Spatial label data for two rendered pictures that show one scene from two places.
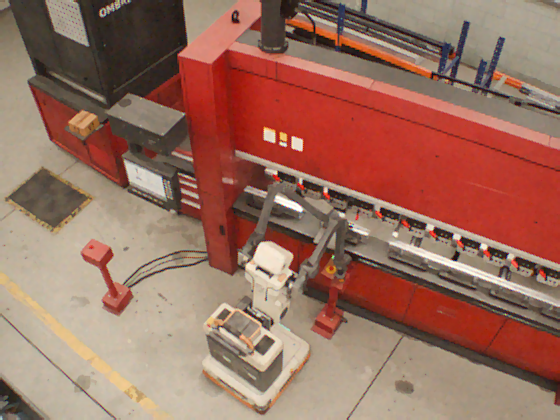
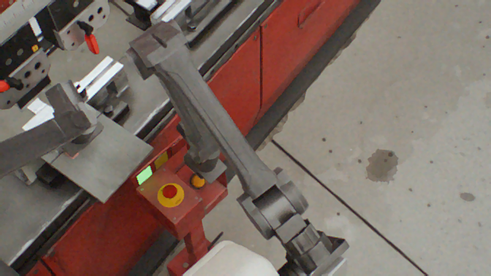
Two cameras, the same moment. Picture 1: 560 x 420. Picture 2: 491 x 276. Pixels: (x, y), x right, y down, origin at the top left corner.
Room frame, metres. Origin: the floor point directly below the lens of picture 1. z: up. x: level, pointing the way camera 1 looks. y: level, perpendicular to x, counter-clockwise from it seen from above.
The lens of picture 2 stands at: (1.97, 0.32, 2.33)
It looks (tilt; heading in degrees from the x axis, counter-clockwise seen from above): 58 degrees down; 283
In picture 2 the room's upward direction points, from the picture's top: 2 degrees counter-clockwise
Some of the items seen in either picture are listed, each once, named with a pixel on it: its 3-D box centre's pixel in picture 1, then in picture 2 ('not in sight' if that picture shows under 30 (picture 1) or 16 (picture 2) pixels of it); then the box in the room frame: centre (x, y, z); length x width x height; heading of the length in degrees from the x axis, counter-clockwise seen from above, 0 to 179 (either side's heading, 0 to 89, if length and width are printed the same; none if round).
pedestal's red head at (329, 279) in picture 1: (336, 273); (182, 186); (2.34, -0.42, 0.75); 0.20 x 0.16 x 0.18; 58
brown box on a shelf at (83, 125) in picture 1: (82, 122); not in sight; (3.75, 1.85, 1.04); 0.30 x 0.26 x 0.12; 55
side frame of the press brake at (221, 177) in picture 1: (236, 151); not in sight; (3.24, 0.38, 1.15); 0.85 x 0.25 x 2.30; 155
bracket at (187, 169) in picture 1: (172, 172); not in sight; (2.97, 0.86, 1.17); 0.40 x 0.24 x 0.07; 65
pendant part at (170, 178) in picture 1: (154, 179); not in sight; (2.66, 0.91, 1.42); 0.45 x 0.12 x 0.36; 62
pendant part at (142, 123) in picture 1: (154, 159); not in sight; (2.76, 0.91, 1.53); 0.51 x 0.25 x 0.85; 62
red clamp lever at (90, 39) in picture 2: not in sight; (88, 37); (2.54, -0.54, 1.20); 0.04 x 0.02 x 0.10; 155
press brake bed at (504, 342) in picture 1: (403, 295); (227, 89); (2.35, -1.00, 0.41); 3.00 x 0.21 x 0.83; 65
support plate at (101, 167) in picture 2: (331, 233); (89, 147); (2.53, -0.37, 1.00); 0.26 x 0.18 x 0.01; 155
